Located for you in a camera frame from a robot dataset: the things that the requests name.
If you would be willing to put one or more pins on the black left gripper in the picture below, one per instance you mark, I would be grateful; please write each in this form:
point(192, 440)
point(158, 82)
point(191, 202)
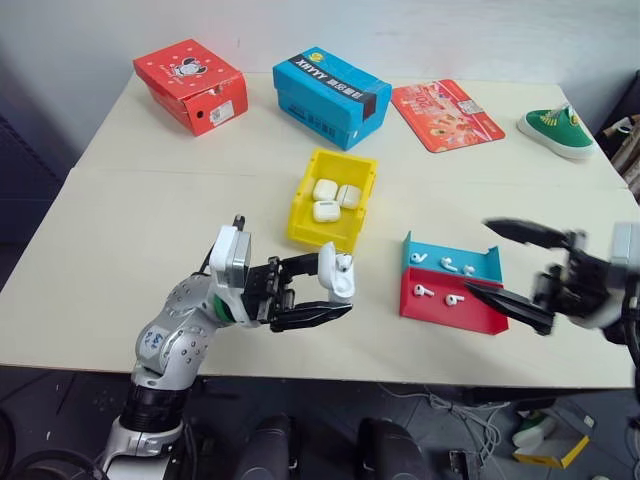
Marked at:
point(265, 295)

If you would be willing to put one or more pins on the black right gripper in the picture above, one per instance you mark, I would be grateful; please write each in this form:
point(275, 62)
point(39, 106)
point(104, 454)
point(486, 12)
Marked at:
point(580, 285)

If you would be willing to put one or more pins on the white earbud case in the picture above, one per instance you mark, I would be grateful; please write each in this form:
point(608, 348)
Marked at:
point(326, 211)
point(332, 282)
point(325, 188)
point(348, 195)

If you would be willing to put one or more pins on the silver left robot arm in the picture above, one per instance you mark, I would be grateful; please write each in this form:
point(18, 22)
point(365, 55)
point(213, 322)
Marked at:
point(180, 310)

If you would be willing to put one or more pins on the yellow plastic bin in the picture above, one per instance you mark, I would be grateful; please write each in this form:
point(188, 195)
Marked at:
point(305, 220)

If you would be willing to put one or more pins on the closed white earbud case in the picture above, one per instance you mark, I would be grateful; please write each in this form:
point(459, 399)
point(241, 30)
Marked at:
point(326, 211)
point(348, 195)
point(325, 188)

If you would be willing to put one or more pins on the blue plastic tray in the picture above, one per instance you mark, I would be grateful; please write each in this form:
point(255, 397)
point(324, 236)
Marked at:
point(482, 262)

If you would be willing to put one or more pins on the white earbud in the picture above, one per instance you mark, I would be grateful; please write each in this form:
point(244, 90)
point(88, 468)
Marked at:
point(468, 270)
point(420, 291)
point(454, 300)
point(416, 258)
point(446, 263)

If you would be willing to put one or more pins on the red plastic tray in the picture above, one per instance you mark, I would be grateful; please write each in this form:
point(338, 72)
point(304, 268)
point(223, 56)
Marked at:
point(440, 315)

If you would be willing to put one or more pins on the green and white sneaker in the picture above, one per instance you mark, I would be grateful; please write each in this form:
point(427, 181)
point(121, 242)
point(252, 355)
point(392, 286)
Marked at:
point(555, 132)

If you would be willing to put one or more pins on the dark rounded shape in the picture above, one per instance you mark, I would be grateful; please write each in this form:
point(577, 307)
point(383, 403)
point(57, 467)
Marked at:
point(387, 450)
point(267, 447)

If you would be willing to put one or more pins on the green and white shoe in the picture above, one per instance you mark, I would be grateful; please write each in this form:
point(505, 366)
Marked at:
point(532, 432)

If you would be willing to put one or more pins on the red flat packet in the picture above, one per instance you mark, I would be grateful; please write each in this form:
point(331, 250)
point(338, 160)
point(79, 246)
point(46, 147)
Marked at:
point(445, 115)

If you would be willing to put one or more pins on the yellow cardboard box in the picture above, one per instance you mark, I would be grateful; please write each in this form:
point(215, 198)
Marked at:
point(560, 450)

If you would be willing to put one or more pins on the blue cardboard shoe box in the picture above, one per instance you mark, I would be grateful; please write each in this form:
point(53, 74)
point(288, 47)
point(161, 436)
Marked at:
point(320, 95)

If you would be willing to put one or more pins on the red cardboard shoe box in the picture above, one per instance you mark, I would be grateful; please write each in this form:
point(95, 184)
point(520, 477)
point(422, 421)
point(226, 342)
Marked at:
point(175, 70)

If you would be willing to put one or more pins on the dark blue furniture panel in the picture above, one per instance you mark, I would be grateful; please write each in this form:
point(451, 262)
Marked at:
point(25, 190)

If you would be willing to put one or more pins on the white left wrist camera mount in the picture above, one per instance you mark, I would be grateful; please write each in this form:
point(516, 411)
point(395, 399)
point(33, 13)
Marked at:
point(227, 260)

